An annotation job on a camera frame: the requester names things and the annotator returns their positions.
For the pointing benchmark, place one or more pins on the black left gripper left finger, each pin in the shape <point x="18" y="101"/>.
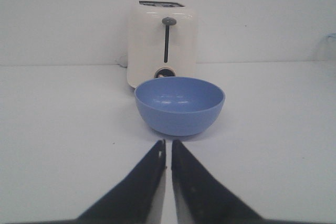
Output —
<point x="139" y="196"/>

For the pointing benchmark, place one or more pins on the white two-slot toaster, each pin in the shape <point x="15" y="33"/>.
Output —
<point x="162" y="38"/>

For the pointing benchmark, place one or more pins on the blue bowl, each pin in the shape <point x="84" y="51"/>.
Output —
<point x="179" y="106"/>

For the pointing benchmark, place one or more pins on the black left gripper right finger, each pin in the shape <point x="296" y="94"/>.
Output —
<point x="198" y="195"/>

